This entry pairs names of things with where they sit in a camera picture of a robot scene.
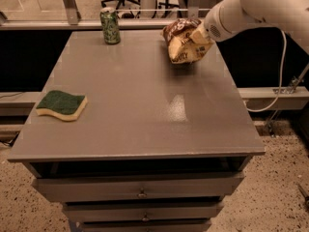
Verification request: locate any top grey drawer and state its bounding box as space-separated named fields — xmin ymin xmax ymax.
xmin=32 ymin=171 xmax=244 ymax=202

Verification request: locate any grey drawer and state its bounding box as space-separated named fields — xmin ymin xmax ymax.
xmin=32 ymin=171 xmax=244 ymax=202
xmin=81 ymin=219 xmax=211 ymax=232
xmin=63 ymin=201 xmax=223 ymax=222

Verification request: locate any grey drawer cabinet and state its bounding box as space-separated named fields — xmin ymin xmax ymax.
xmin=7 ymin=28 xmax=267 ymax=232

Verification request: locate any middle grey drawer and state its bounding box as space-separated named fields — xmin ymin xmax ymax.
xmin=63 ymin=201 xmax=223 ymax=222

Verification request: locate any brown chip bag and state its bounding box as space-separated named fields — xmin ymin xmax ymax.
xmin=161 ymin=18 xmax=214 ymax=64

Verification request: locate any metal railing frame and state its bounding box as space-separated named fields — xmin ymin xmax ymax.
xmin=0 ymin=0 xmax=209 ymax=30

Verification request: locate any bottom grey drawer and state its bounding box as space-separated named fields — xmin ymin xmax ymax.
xmin=81 ymin=219 xmax=211 ymax=232

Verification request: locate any white cable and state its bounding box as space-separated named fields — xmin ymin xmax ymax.
xmin=244 ymin=29 xmax=288 ymax=114

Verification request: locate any green soda can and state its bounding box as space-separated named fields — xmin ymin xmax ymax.
xmin=100 ymin=7 xmax=121 ymax=44

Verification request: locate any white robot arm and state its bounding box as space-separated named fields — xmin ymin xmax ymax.
xmin=190 ymin=0 xmax=309 ymax=54

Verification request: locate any green yellow sponge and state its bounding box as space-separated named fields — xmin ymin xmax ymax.
xmin=36 ymin=90 xmax=88 ymax=122

